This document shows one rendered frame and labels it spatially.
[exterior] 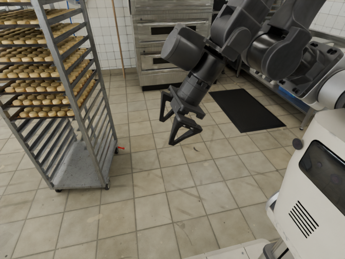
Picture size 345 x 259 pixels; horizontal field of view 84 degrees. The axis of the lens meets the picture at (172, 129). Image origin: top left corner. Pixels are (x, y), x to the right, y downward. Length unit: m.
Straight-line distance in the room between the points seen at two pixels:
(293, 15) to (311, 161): 0.28
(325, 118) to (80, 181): 1.83
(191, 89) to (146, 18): 2.81
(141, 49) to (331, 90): 2.92
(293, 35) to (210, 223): 1.55
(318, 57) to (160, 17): 2.82
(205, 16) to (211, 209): 2.70
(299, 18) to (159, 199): 1.67
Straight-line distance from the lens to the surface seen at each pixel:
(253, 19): 0.40
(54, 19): 1.35
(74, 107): 1.35
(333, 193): 0.47
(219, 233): 1.76
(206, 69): 0.40
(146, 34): 3.19
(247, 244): 1.51
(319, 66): 0.54
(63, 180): 2.05
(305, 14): 0.48
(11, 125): 1.64
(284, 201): 0.58
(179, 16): 3.26
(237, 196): 1.97
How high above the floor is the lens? 1.58
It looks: 38 degrees down
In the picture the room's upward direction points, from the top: straight up
